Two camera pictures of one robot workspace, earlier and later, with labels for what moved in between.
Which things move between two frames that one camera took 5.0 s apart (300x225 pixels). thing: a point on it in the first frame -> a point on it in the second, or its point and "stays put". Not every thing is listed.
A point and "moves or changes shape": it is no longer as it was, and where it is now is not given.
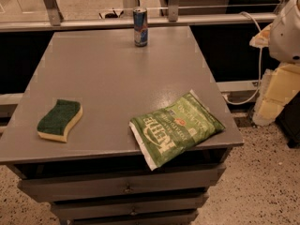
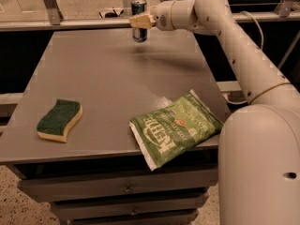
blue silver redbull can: [141, 26] moves or changes shape
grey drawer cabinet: [97, 176] stays put
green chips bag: [168, 134] stays put
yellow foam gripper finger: [262, 38] -> [160, 15]
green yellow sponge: [55, 125] stays put
